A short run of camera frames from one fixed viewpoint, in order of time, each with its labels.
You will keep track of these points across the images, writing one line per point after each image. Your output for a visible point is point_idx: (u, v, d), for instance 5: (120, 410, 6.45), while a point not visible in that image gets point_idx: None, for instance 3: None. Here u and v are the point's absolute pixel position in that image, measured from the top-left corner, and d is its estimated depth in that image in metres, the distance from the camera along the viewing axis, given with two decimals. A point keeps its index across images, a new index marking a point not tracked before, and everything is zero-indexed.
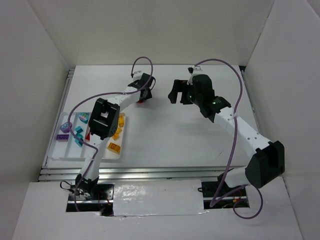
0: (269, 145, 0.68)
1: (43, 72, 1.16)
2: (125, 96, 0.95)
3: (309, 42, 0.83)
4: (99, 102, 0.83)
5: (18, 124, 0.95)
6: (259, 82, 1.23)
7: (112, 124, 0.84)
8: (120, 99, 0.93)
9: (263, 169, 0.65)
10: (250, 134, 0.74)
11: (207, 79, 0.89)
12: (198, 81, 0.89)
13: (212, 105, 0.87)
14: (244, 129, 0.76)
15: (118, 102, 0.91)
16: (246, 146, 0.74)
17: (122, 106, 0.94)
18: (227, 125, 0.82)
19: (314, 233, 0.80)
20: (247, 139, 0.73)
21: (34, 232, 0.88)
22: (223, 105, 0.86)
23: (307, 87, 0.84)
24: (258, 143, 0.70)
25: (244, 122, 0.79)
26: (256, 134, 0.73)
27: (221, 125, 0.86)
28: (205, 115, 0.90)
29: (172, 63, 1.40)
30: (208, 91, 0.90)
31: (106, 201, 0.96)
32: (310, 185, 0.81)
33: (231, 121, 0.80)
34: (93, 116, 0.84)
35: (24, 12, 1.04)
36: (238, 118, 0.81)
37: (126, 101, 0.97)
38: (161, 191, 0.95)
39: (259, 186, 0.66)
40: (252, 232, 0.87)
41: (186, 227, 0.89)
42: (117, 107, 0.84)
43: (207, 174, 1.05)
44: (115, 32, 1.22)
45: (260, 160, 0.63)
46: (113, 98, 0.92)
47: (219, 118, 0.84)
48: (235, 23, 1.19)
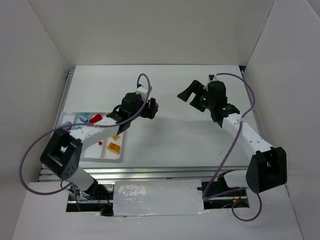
0: (270, 149, 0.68)
1: (43, 72, 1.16)
2: (96, 130, 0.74)
3: (310, 41, 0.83)
4: (58, 133, 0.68)
5: (17, 124, 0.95)
6: (259, 81, 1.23)
7: (70, 165, 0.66)
8: (88, 132, 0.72)
9: (262, 173, 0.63)
10: (253, 137, 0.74)
11: (222, 86, 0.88)
12: (214, 87, 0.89)
13: (223, 111, 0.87)
14: (247, 133, 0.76)
15: (84, 136, 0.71)
16: (248, 149, 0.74)
17: (88, 141, 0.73)
18: (232, 129, 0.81)
19: (313, 233, 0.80)
20: (249, 142, 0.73)
21: (34, 232, 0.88)
22: (232, 111, 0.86)
23: (307, 86, 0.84)
24: (260, 147, 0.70)
25: (250, 128, 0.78)
26: (259, 138, 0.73)
27: (227, 129, 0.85)
28: (214, 119, 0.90)
29: (172, 63, 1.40)
30: (222, 97, 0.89)
31: (106, 202, 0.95)
32: (310, 185, 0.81)
33: (237, 125, 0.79)
34: (48, 150, 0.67)
35: (24, 12, 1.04)
36: (244, 123, 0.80)
37: (98, 136, 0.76)
38: (161, 191, 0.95)
39: (258, 191, 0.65)
40: (252, 232, 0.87)
41: (186, 227, 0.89)
42: (77, 144, 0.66)
43: (207, 173, 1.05)
44: (115, 31, 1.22)
45: (260, 163, 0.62)
46: (80, 130, 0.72)
47: (226, 122, 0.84)
48: (235, 23, 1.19)
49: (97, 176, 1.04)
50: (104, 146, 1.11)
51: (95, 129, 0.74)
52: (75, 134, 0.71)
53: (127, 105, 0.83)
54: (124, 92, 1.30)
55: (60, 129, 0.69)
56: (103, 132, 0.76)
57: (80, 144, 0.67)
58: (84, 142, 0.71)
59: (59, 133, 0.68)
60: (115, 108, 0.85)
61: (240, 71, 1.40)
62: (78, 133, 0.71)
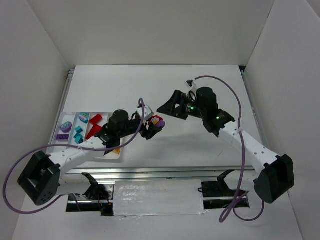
0: (277, 159, 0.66)
1: (43, 72, 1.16)
2: (79, 153, 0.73)
3: (310, 41, 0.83)
4: (37, 156, 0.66)
5: (17, 124, 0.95)
6: (259, 81, 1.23)
7: (46, 190, 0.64)
8: (69, 157, 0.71)
9: (274, 186, 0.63)
10: (257, 148, 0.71)
11: (212, 94, 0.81)
12: (204, 96, 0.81)
13: (216, 120, 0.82)
14: (249, 144, 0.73)
15: (64, 161, 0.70)
16: (252, 161, 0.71)
17: (70, 165, 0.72)
18: (232, 140, 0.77)
19: (313, 233, 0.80)
20: (254, 154, 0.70)
21: (34, 232, 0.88)
22: (227, 119, 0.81)
23: (307, 86, 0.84)
24: (266, 158, 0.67)
25: (250, 137, 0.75)
26: (263, 148, 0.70)
27: (225, 139, 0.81)
28: (209, 130, 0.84)
29: (172, 63, 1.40)
30: (213, 106, 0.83)
31: (106, 201, 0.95)
32: (310, 184, 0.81)
33: (237, 135, 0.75)
34: (26, 173, 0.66)
35: (24, 12, 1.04)
36: (243, 132, 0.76)
37: (82, 158, 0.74)
38: (161, 191, 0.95)
39: (271, 201, 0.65)
40: (252, 232, 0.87)
41: (186, 227, 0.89)
42: (54, 171, 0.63)
43: (207, 174, 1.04)
44: (115, 31, 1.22)
45: (270, 176, 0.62)
46: (62, 154, 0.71)
47: (223, 133, 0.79)
48: (236, 23, 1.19)
49: (97, 176, 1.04)
50: None
51: (78, 151, 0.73)
52: (55, 157, 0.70)
53: (113, 126, 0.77)
54: (124, 92, 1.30)
55: (40, 152, 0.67)
56: (87, 154, 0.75)
57: (58, 169, 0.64)
58: (64, 167, 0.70)
59: (37, 157, 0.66)
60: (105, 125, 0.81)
61: (240, 71, 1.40)
62: (59, 156, 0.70)
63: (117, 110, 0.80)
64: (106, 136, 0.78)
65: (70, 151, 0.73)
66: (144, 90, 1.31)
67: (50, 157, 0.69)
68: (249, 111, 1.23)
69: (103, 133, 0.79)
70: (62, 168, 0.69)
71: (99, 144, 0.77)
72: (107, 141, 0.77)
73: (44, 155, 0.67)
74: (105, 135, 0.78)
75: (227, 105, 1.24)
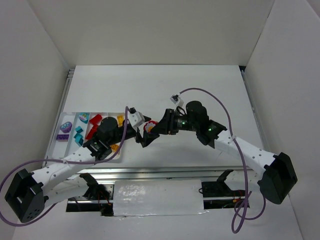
0: (275, 159, 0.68)
1: (43, 72, 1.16)
2: (64, 168, 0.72)
3: (310, 41, 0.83)
4: (20, 176, 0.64)
5: (18, 124, 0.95)
6: (259, 81, 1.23)
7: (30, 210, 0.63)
8: (54, 173, 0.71)
9: (278, 186, 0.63)
10: (254, 151, 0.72)
11: (202, 107, 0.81)
12: (195, 111, 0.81)
13: (208, 132, 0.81)
14: (246, 149, 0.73)
15: (48, 178, 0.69)
16: (252, 164, 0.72)
17: (56, 181, 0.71)
18: (228, 148, 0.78)
19: (314, 233, 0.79)
20: (252, 158, 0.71)
21: (34, 232, 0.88)
22: (219, 129, 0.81)
23: (307, 86, 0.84)
24: (265, 160, 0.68)
25: (244, 142, 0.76)
26: (259, 151, 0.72)
27: (221, 148, 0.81)
28: (204, 142, 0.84)
29: (172, 63, 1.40)
30: (204, 118, 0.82)
31: (106, 202, 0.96)
32: (310, 184, 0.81)
33: (232, 143, 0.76)
34: (11, 191, 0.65)
35: (24, 12, 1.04)
36: (237, 138, 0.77)
37: (68, 173, 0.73)
38: (161, 191, 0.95)
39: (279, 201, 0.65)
40: (253, 232, 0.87)
41: (186, 227, 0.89)
42: (37, 190, 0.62)
43: (207, 174, 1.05)
44: (116, 31, 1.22)
45: (273, 177, 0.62)
46: (46, 170, 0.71)
47: (219, 143, 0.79)
48: (235, 23, 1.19)
49: (96, 176, 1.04)
50: None
51: (64, 166, 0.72)
52: (38, 175, 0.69)
53: (102, 134, 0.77)
54: (124, 92, 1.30)
55: (23, 170, 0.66)
56: (73, 168, 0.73)
57: (41, 190, 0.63)
58: (48, 184, 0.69)
59: (20, 176, 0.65)
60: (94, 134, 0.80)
61: (240, 71, 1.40)
62: (42, 174, 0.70)
63: (107, 118, 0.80)
64: (96, 145, 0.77)
65: (54, 167, 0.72)
66: (144, 90, 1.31)
67: (33, 175, 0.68)
68: (249, 111, 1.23)
69: (93, 140, 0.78)
70: (46, 186, 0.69)
71: (86, 156, 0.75)
72: (96, 151, 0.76)
73: (27, 174, 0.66)
74: (94, 145, 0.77)
75: (227, 105, 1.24)
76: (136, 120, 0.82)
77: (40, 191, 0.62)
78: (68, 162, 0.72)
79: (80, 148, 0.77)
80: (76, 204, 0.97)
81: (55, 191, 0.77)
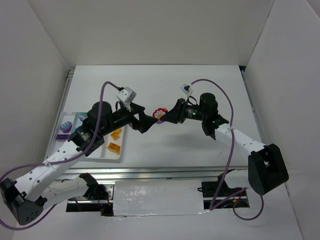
0: (264, 147, 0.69)
1: (43, 72, 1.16)
2: (48, 171, 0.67)
3: (310, 42, 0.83)
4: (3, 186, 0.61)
5: (18, 124, 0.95)
6: (259, 81, 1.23)
7: (24, 216, 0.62)
8: (37, 178, 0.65)
9: (263, 174, 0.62)
10: (246, 139, 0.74)
11: (215, 101, 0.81)
12: (207, 103, 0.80)
13: (212, 124, 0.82)
14: (239, 137, 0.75)
15: (31, 186, 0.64)
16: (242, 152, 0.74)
17: (42, 186, 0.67)
18: (224, 138, 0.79)
19: (314, 234, 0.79)
20: (243, 145, 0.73)
21: (34, 232, 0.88)
22: (221, 121, 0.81)
23: (307, 87, 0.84)
24: (254, 147, 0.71)
25: (240, 132, 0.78)
26: (251, 140, 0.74)
27: (221, 139, 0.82)
28: (206, 133, 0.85)
29: (172, 63, 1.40)
30: (214, 111, 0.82)
31: (106, 201, 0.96)
32: (310, 185, 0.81)
33: (229, 133, 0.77)
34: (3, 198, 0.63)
35: (24, 13, 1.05)
36: (235, 129, 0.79)
37: (53, 175, 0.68)
38: (161, 191, 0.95)
39: (263, 192, 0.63)
40: (253, 232, 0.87)
41: (186, 227, 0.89)
42: (22, 201, 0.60)
43: (207, 174, 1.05)
44: (116, 31, 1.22)
45: (257, 162, 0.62)
46: (28, 177, 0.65)
47: (217, 133, 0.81)
48: (235, 23, 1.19)
49: (97, 176, 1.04)
50: (104, 146, 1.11)
51: (47, 169, 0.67)
52: (21, 184, 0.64)
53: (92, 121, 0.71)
54: None
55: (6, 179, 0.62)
56: (58, 169, 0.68)
57: (25, 201, 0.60)
58: (34, 191, 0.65)
59: (4, 186, 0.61)
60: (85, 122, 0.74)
61: (240, 71, 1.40)
62: (25, 181, 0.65)
63: (99, 102, 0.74)
64: (84, 134, 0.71)
65: (37, 172, 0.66)
66: (144, 90, 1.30)
67: (16, 184, 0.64)
68: (249, 111, 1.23)
69: (82, 128, 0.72)
70: (31, 194, 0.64)
71: (71, 152, 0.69)
72: (83, 141, 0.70)
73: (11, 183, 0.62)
74: (82, 134, 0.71)
75: (228, 105, 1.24)
76: (126, 94, 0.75)
77: (25, 202, 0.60)
78: (51, 164, 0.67)
79: (64, 144, 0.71)
80: (76, 204, 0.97)
81: (53, 192, 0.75)
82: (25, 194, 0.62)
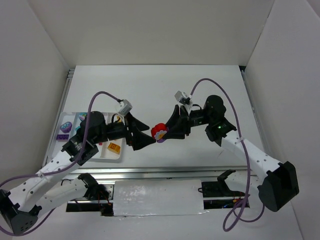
0: (279, 166, 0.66)
1: (43, 72, 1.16)
2: (41, 182, 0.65)
3: (310, 42, 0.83)
4: None
5: (18, 124, 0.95)
6: (259, 82, 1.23)
7: (18, 226, 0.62)
8: (30, 189, 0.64)
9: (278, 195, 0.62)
10: (259, 155, 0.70)
11: (223, 106, 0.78)
12: (215, 108, 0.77)
13: (218, 129, 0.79)
14: (251, 152, 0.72)
15: (25, 197, 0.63)
16: (255, 168, 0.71)
17: (36, 196, 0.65)
18: (234, 148, 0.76)
19: (314, 233, 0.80)
20: (256, 162, 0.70)
21: (34, 232, 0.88)
22: (228, 128, 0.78)
23: (307, 86, 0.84)
24: (269, 165, 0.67)
25: (251, 144, 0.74)
26: (265, 155, 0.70)
27: (227, 147, 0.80)
28: (210, 138, 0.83)
29: (172, 63, 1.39)
30: (221, 116, 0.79)
31: (106, 201, 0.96)
32: (310, 185, 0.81)
33: (239, 144, 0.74)
34: None
35: (24, 13, 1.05)
36: (245, 140, 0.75)
37: (47, 185, 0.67)
38: (160, 191, 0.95)
39: (276, 209, 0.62)
40: (253, 232, 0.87)
41: (185, 227, 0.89)
42: (16, 212, 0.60)
43: (207, 174, 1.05)
44: (115, 31, 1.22)
45: (273, 183, 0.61)
46: (22, 188, 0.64)
47: (225, 142, 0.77)
48: (236, 23, 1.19)
49: (97, 176, 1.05)
50: (104, 146, 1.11)
51: (41, 180, 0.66)
52: (15, 195, 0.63)
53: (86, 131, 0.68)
54: (124, 92, 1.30)
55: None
56: (52, 179, 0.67)
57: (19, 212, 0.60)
58: (28, 203, 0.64)
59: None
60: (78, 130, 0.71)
61: (240, 71, 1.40)
62: (19, 192, 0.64)
63: (96, 112, 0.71)
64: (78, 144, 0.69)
65: (31, 183, 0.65)
66: (144, 90, 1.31)
67: (9, 195, 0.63)
68: (249, 111, 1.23)
69: (76, 137, 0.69)
70: (25, 206, 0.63)
71: (65, 162, 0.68)
72: (77, 151, 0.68)
73: (4, 195, 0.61)
74: (75, 143, 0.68)
75: (228, 105, 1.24)
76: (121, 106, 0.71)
77: (19, 214, 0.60)
78: (44, 175, 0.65)
79: (58, 154, 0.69)
80: (76, 204, 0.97)
81: (49, 199, 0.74)
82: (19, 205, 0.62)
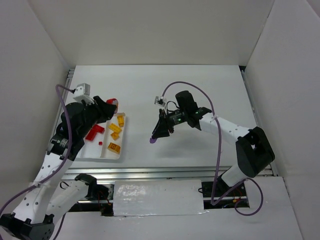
0: (249, 132, 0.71)
1: (43, 72, 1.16)
2: (42, 190, 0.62)
3: (310, 42, 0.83)
4: None
5: (17, 124, 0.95)
6: (259, 82, 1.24)
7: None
8: (34, 199, 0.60)
9: (252, 158, 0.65)
10: (231, 127, 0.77)
11: (189, 92, 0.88)
12: (182, 95, 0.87)
13: (196, 115, 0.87)
14: (224, 125, 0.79)
15: (32, 208, 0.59)
16: (229, 139, 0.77)
17: (43, 206, 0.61)
18: (210, 127, 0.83)
19: (314, 233, 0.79)
20: (229, 132, 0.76)
21: None
22: (205, 112, 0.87)
23: (307, 86, 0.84)
24: (239, 133, 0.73)
25: (225, 120, 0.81)
26: (236, 126, 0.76)
27: (206, 129, 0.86)
28: (191, 125, 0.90)
29: (173, 63, 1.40)
30: (192, 104, 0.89)
31: (106, 201, 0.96)
32: (310, 184, 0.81)
33: (214, 122, 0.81)
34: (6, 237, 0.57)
35: (24, 13, 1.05)
36: (218, 118, 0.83)
37: (50, 191, 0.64)
38: (161, 191, 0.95)
39: (253, 174, 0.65)
40: (252, 232, 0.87)
41: (185, 227, 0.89)
42: (29, 228, 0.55)
43: (206, 174, 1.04)
44: (115, 32, 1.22)
45: (245, 148, 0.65)
46: (25, 203, 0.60)
47: (202, 123, 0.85)
48: (235, 23, 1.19)
49: (96, 176, 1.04)
50: (104, 146, 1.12)
51: (41, 188, 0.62)
52: (21, 212, 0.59)
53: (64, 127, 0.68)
54: (124, 92, 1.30)
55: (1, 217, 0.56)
56: (51, 183, 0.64)
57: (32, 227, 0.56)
58: (39, 213, 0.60)
59: None
60: (59, 129, 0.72)
61: (240, 71, 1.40)
62: (24, 208, 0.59)
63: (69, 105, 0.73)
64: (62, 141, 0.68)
65: (31, 196, 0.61)
66: (144, 90, 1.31)
67: (15, 216, 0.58)
68: (249, 111, 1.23)
69: (58, 136, 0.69)
70: (37, 216, 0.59)
71: (56, 162, 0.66)
72: (64, 146, 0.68)
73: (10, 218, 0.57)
74: (58, 142, 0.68)
75: (227, 105, 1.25)
76: (81, 89, 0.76)
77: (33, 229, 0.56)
78: (42, 182, 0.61)
79: (46, 158, 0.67)
80: (77, 204, 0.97)
81: (57, 205, 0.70)
82: (30, 219, 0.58)
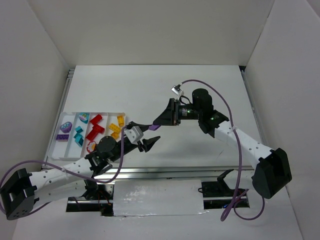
0: (271, 153, 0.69)
1: (43, 72, 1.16)
2: (62, 177, 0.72)
3: (310, 41, 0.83)
4: (18, 175, 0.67)
5: (18, 124, 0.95)
6: (259, 82, 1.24)
7: (17, 209, 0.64)
8: (49, 179, 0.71)
9: (271, 181, 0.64)
10: (251, 144, 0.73)
11: (208, 95, 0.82)
12: (200, 98, 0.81)
13: (211, 121, 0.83)
14: (244, 140, 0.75)
15: (43, 183, 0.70)
16: (248, 156, 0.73)
17: (50, 188, 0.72)
18: (226, 138, 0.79)
19: (314, 234, 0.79)
20: (249, 149, 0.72)
21: (34, 231, 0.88)
22: (221, 119, 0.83)
23: (308, 86, 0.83)
24: (261, 153, 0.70)
25: (244, 134, 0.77)
26: (257, 144, 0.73)
27: (220, 138, 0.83)
28: (204, 131, 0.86)
29: (173, 62, 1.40)
30: (209, 108, 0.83)
31: (106, 202, 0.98)
32: (311, 184, 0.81)
33: (231, 133, 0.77)
34: (6, 186, 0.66)
35: (24, 13, 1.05)
36: (237, 130, 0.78)
37: (64, 182, 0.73)
38: (161, 191, 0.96)
39: (269, 196, 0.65)
40: (252, 232, 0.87)
41: (186, 227, 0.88)
42: (29, 194, 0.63)
43: (207, 174, 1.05)
44: (115, 32, 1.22)
45: (266, 171, 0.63)
46: (43, 174, 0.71)
47: (218, 133, 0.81)
48: (235, 23, 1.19)
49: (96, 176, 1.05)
50: None
51: (61, 174, 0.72)
52: (35, 178, 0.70)
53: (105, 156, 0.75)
54: (124, 92, 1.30)
55: (23, 169, 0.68)
56: (70, 178, 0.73)
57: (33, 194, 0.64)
58: (41, 189, 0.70)
59: (18, 176, 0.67)
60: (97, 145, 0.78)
61: (240, 71, 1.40)
62: (39, 178, 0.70)
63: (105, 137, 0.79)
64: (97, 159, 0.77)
65: (52, 173, 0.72)
66: (144, 90, 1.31)
67: (30, 177, 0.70)
68: (249, 111, 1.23)
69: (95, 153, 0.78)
70: (39, 191, 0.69)
71: (85, 169, 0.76)
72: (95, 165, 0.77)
73: (25, 174, 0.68)
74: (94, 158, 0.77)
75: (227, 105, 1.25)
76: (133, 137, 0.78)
77: (29, 197, 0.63)
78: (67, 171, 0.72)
79: (81, 159, 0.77)
80: (76, 203, 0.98)
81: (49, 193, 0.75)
82: (35, 188, 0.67)
